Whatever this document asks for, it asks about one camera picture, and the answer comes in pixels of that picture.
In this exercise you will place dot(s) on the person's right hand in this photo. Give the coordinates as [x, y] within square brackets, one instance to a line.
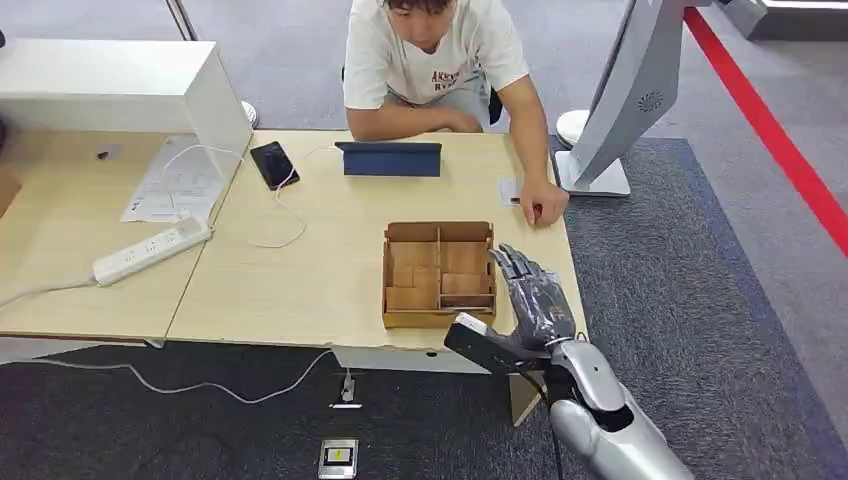
[465, 122]

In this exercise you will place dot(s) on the person's left hand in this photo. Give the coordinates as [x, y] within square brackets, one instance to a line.
[546, 199]

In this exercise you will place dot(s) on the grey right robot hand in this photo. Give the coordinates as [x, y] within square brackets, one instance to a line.
[540, 305]

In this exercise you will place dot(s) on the white card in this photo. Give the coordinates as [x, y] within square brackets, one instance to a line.
[509, 191]

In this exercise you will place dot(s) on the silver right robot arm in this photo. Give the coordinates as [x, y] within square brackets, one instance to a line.
[616, 437]

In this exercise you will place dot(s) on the black chair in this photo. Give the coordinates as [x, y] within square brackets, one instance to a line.
[495, 106]

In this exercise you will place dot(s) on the person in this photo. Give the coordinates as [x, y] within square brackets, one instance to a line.
[424, 60]

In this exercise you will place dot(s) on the white round base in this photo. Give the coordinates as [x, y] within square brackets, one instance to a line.
[250, 114]
[571, 126]

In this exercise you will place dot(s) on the blue tablet case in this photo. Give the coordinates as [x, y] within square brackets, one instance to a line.
[389, 160]

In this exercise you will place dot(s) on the wooden compartment box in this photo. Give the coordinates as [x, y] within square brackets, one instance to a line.
[438, 277]

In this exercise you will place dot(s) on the grey slanted floor stand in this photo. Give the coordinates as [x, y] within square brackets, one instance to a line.
[623, 112]

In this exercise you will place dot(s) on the dark grey rug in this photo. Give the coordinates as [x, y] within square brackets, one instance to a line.
[662, 298]

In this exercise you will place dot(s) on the black smartphone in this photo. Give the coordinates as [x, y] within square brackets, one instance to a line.
[274, 166]

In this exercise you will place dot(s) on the white floor plug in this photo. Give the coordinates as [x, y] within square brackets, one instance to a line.
[346, 389]

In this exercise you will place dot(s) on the metal floor socket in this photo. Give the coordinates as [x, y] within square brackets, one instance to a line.
[338, 457]

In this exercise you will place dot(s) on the printed paper sheet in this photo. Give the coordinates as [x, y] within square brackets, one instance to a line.
[172, 189]

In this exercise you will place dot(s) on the grey metal bar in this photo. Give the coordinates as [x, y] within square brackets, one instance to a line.
[180, 20]

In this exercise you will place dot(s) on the grey platform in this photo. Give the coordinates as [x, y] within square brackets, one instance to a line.
[795, 20]

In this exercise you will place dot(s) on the white power strip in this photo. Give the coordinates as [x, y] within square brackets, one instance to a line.
[152, 250]

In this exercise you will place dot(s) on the white cabinet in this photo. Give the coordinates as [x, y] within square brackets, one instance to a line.
[99, 76]

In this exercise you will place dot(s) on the pale wooden side desk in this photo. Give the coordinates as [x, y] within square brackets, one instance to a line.
[60, 228]

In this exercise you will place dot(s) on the brown cardboard piece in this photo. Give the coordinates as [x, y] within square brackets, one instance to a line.
[8, 193]

